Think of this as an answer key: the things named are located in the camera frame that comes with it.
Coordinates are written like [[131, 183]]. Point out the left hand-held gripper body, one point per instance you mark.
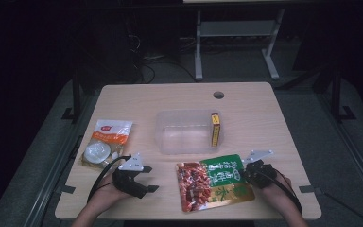
[[129, 184]]

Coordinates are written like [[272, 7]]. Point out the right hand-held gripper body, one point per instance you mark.
[[261, 175]]

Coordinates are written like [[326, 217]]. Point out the person's left hand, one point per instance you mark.
[[107, 197]]

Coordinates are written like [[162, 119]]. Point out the person's right hand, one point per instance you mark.
[[279, 197]]

